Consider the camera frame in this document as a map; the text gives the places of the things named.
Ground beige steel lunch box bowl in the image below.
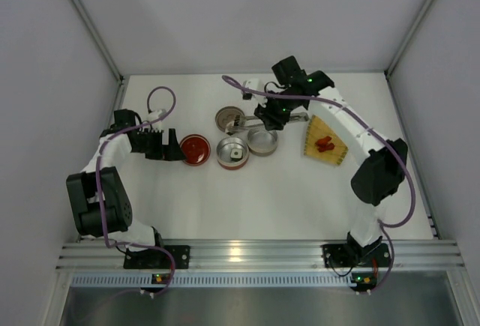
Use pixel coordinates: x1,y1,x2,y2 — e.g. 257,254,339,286
247,129,278,157

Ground aluminium front frame rail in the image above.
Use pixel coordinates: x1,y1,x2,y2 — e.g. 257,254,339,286
55,239,464,272

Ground slotted grey cable duct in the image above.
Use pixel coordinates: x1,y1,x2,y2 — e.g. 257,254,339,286
70,272,377,288

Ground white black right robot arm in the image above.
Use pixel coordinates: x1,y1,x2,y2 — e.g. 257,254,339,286
244,56,408,256

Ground bamboo woven serving tray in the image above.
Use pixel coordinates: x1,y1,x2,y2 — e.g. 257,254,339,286
303,115,349,166

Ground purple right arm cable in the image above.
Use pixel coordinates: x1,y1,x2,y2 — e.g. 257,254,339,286
220,74,417,297

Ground stainless steel food tongs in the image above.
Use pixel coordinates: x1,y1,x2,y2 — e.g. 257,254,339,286
223,112,311,136

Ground aluminium frame rail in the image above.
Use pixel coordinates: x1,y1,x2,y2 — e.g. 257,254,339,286
68,0,125,109
55,239,464,272

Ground beige lunch box lid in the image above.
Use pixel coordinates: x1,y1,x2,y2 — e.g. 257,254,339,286
214,106,245,132

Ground aluminium left side frame rail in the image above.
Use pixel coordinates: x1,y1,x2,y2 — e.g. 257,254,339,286
68,0,125,109

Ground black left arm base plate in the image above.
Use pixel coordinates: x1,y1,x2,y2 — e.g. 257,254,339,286
123,245,191,270

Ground red food piece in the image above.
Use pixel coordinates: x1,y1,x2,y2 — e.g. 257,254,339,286
314,136,334,147
316,143,335,153

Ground red lunch box lid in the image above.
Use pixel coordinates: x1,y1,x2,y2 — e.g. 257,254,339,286
180,134,211,166

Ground green sushi roll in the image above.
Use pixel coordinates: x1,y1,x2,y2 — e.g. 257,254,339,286
230,148,243,161

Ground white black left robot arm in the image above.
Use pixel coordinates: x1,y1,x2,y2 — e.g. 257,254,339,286
66,109,186,252

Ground red steel lunch box bowl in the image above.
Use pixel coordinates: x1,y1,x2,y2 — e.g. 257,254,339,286
215,136,250,170

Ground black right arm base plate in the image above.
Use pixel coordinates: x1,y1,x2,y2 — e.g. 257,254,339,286
321,244,391,269

